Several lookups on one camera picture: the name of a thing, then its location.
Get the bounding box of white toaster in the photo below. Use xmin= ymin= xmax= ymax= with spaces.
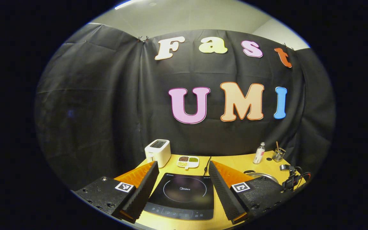
xmin=144 ymin=139 xmax=172 ymax=168

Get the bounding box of clear bottle with pink label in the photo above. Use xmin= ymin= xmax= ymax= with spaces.
xmin=253 ymin=142 xmax=266 ymax=165

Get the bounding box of white divided dish of beans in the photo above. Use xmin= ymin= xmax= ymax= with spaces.
xmin=176 ymin=156 xmax=200 ymax=170

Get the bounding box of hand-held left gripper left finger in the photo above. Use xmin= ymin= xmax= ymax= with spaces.
xmin=75 ymin=161 xmax=160 ymax=223

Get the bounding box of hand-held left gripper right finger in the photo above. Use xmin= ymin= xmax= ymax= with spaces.
xmin=208 ymin=160 xmax=295 ymax=225

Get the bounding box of black induction cooktop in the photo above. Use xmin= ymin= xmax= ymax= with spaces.
xmin=143 ymin=173 xmax=215 ymax=220

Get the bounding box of clear glass cup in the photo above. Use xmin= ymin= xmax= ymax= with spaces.
xmin=272 ymin=148 xmax=286 ymax=163

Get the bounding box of steel pot with black handles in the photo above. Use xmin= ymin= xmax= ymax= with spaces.
xmin=243 ymin=170 xmax=280 ymax=184

